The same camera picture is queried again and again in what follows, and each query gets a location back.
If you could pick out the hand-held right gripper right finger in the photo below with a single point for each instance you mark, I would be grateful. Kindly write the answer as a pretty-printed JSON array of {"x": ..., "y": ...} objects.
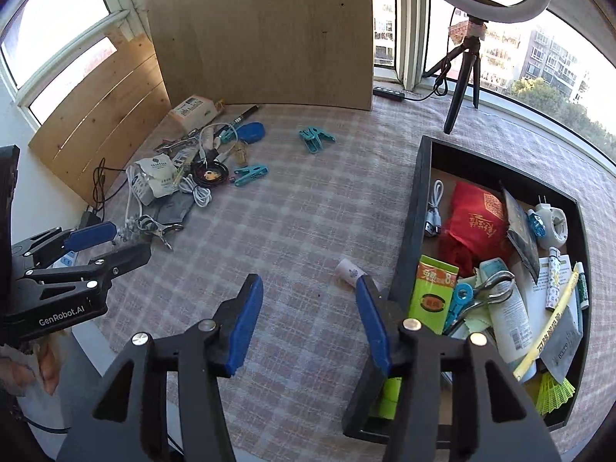
[{"x": 373, "y": 322}]

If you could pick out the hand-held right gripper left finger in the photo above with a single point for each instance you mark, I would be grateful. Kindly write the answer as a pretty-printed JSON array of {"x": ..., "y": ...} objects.
[{"x": 245, "y": 322}]

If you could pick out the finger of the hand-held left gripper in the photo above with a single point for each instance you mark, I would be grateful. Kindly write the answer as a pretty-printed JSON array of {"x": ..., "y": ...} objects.
[
  {"x": 91, "y": 236},
  {"x": 127, "y": 257}
]

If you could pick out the small pink bottle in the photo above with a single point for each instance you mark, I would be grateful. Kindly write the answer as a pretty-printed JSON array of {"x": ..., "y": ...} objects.
[{"x": 347, "y": 269}]

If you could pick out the green orange carton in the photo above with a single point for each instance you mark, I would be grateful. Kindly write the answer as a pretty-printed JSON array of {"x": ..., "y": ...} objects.
[{"x": 430, "y": 293}]

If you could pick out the lime green tube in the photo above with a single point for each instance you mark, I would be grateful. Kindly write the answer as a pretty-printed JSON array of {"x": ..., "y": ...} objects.
[{"x": 390, "y": 394}]

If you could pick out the blue clothespin white disc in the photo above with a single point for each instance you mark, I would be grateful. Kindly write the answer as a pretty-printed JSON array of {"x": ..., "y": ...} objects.
[{"x": 459, "y": 298}]

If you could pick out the black storage tray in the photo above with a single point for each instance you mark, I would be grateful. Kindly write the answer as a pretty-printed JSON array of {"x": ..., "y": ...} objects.
[{"x": 409, "y": 231}]

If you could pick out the light green cleaning cloth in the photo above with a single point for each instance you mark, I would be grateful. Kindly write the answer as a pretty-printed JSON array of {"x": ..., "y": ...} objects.
[{"x": 474, "y": 325}]

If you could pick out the silver metal hole punch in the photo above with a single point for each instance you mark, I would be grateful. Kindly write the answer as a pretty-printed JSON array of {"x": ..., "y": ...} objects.
[{"x": 486, "y": 293}]

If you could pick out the white lotion bottle blue cap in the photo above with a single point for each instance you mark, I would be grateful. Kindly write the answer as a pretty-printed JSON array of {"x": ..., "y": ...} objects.
[{"x": 515, "y": 327}]

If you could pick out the red fabric bag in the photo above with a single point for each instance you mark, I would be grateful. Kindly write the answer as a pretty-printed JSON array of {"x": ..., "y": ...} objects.
[{"x": 474, "y": 221}]

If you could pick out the black foil packet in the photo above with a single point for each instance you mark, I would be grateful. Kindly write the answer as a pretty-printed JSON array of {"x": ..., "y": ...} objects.
[{"x": 522, "y": 236}]

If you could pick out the long yellow patterned packet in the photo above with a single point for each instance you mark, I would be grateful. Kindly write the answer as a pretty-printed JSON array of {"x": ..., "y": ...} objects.
[{"x": 553, "y": 327}]

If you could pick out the white patterned lighter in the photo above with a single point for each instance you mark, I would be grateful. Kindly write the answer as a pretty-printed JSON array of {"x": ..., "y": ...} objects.
[{"x": 553, "y": 279}]

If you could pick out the grey packet blue logo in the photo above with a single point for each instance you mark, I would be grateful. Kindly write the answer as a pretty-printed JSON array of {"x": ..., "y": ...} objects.
[{"x": 560, "y": 346}]

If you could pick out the blue eye drop bottle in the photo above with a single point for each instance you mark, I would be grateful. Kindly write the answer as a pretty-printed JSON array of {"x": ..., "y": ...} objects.
[{"x": 535, "y": 225}]

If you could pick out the yellow plastic shuttlecock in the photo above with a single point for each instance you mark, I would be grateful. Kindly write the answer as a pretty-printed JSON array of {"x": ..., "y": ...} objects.
[{"x": 553, "y": 392}]

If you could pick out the white plug-in adapter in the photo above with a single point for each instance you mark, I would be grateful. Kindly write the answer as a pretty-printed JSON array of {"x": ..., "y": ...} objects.
[{"x": 553, "y": 226}]

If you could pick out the green glitter tube white caps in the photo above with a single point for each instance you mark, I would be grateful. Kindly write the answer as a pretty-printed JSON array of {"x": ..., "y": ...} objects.
[{"x": 581, "y": 284}]

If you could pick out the person's left hand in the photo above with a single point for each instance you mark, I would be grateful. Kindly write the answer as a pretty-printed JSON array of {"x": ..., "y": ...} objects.
[{"x": 45, "y": 365}]

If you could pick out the white earbuds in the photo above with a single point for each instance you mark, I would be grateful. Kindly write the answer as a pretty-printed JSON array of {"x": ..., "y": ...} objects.
[{"x": 127, "y": 231}]

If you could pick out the white power strip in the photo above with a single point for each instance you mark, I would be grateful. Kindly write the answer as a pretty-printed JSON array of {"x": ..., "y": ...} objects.
[{"x": 65, "y": 261}]

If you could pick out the dark grey packet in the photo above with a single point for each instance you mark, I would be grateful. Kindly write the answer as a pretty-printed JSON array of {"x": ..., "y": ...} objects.
[{"x": 171, "y": 209}]

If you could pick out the white charger blue print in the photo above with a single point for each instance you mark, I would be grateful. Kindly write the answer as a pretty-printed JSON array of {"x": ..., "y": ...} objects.
[{"x": 140, "y": 190}]

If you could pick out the white wet wipe packet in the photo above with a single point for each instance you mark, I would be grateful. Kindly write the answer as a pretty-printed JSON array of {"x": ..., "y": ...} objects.
[{"x": 159, "y": 173}]

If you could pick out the black round coil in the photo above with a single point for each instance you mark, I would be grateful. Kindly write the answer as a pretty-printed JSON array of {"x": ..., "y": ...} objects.
[{"x": 209, "y": 173}]

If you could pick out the pine plank panel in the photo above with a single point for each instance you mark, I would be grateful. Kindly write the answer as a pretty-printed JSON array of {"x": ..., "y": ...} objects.
[{"x": 96, "y": 115}]

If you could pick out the metal pliers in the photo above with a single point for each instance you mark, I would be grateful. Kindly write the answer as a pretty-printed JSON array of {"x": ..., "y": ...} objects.
[{"x": 175, "y": 144}]

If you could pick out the teal clothespin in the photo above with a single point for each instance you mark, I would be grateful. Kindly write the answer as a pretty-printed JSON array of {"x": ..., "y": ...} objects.
[
  {"x": 315, "y": 138},
  {"x": 250, "y": 173}
]

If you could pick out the small cardboard box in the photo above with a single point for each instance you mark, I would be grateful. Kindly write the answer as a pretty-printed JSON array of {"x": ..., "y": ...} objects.
[{"x": 192, "y": 110}]

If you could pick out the blue oval case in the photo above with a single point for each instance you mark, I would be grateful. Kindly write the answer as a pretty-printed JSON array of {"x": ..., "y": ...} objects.
[{"x": 251, "y": 132}]

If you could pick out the small candy wrapper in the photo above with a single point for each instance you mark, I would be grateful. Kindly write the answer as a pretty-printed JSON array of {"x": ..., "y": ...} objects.
[{"x": 220, "y": 105}]

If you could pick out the black pen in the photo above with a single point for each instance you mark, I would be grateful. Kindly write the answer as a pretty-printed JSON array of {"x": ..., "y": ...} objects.
[{"x": 243, "y": 115}]

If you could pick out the black power strip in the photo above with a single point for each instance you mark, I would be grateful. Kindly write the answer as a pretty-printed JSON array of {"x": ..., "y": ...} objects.
[{"x": 387, "y": 94}]

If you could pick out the large tan wood board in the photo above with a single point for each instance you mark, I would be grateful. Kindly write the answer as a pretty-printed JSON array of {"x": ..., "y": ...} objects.
[{"x": 264, "y": 33}]

